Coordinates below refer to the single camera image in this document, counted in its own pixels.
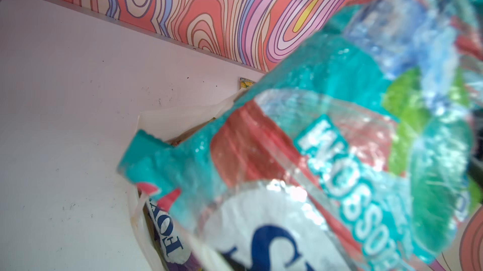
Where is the illustrated paper gift bag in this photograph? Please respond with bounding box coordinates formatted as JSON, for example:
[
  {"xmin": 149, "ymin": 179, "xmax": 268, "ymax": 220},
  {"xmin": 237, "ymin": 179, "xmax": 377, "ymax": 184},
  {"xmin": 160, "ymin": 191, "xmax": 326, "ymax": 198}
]
[{"xmin": 127, "ymin": 89, "xmax": 247, "ymax": 270}]

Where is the teal Fox's mint blossom bag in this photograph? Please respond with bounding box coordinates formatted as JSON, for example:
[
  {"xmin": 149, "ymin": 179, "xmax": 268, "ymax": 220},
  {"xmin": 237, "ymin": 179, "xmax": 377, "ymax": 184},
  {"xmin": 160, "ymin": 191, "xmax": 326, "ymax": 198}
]
[{"xmin": 118, "ymin": 0, "xmax": 482, "ymax": 270}]

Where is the purple Fox's berries bag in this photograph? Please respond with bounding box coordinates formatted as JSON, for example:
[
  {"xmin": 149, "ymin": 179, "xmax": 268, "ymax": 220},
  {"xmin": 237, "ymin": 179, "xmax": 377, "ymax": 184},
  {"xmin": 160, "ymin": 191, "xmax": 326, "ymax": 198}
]
[{"xmin": 146, "ymin": 199, "xmax": 203, "ymax": 270}]

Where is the green Fox's bag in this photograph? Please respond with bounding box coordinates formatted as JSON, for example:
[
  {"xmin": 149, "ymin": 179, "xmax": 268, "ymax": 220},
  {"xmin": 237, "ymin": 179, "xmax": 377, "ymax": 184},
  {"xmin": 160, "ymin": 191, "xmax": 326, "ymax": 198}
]
[{"xmin": 238, "ymin": 77, "xmax": 255, "ymax": 89}]

